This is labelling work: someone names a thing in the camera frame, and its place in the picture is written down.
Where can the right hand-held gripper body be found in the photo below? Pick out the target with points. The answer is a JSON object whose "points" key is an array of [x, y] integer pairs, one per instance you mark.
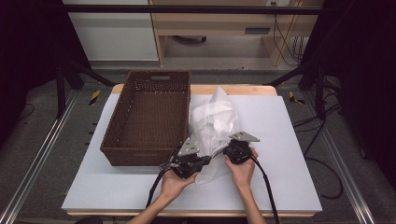
{"points": [[238, 152]]}

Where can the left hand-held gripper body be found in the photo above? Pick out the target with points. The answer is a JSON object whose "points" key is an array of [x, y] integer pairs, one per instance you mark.
{"points": [[185, 165]]}

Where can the white mesh laundry bag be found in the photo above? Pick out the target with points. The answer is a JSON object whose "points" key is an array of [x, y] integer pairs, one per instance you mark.
{"points": [[218, 99]]}

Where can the brown wicker basket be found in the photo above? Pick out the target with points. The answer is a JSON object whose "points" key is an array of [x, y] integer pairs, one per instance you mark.
{"points": [[149, 118]]}

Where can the person's right hand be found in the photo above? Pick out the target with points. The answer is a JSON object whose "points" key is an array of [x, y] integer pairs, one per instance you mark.
{"points": [[243, 174]]}

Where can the person's left hand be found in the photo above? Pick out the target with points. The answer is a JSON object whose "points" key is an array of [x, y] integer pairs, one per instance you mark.
{"points": [[176, 186]]}

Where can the wooden table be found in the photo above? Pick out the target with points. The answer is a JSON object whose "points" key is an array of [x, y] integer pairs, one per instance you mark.
{"points": [[249, 89]]}

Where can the yellow black tape strip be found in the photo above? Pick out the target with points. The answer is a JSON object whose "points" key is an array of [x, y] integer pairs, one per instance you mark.
{"points": [[292, 96], [95, 97]]}

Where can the black metal stand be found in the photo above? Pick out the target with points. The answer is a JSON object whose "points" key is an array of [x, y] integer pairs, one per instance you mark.
{"points": [[60, 90], [320, 93]]}

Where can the light wooden desk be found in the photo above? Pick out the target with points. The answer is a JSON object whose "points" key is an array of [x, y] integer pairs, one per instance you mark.
{"points": [[211, 23]]}

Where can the white cabinet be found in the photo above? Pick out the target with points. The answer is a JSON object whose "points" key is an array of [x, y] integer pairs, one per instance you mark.
{"points": [[115, 37]]}

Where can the black curtain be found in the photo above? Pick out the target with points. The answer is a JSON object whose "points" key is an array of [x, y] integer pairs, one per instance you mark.
{"points": [[28, 46], [367, 62]]}

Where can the aluminium floor rail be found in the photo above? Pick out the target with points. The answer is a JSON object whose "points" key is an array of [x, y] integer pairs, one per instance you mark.
{"points": [[342, 165], [37, 155]]}

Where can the black horizontal frame bar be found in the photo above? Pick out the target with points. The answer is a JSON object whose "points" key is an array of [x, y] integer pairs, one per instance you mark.
{"points": [[186, 9]]}

